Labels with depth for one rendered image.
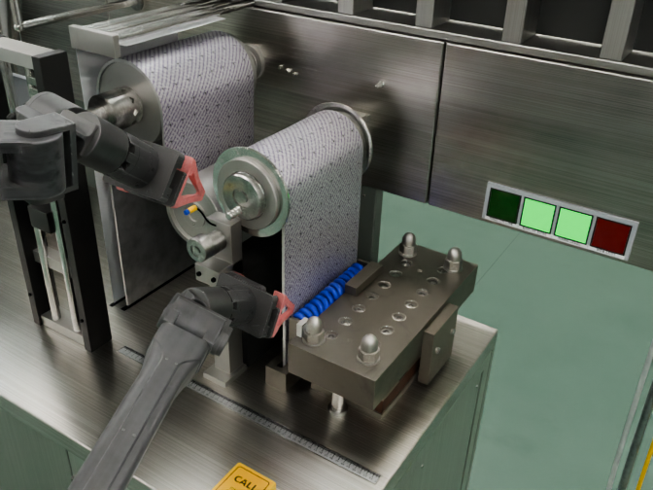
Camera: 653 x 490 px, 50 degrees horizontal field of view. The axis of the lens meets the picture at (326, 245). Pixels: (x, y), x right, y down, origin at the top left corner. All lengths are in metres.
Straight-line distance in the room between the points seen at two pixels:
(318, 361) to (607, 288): 2.42
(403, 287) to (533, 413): 1.42
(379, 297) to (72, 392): 0.55
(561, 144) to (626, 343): 1.96
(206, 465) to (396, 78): 0.71
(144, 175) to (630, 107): 0.70
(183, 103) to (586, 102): 0.64
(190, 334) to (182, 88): 0.49
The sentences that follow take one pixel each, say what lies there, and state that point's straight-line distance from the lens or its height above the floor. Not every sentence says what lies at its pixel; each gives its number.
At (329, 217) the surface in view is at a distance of 1.20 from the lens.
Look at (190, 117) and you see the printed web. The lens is 1.22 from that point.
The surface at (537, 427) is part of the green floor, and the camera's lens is 2.59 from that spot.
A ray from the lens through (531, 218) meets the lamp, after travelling 1.25.
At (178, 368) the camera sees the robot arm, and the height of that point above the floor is 1.21.
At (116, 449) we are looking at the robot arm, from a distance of 0.74.
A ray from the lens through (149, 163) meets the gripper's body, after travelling 0.88.
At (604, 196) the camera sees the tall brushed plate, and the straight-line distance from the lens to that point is 1.21.
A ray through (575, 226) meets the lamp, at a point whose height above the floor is 1.19.
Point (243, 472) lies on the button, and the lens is 1.09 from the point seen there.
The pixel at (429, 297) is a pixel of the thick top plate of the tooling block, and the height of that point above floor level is 1.03.
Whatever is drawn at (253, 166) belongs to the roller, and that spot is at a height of 1.30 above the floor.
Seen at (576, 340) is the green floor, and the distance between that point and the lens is 3.02.
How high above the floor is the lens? 1.74
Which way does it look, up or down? 31 degrees down
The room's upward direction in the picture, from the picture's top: 2 degrees clockwise
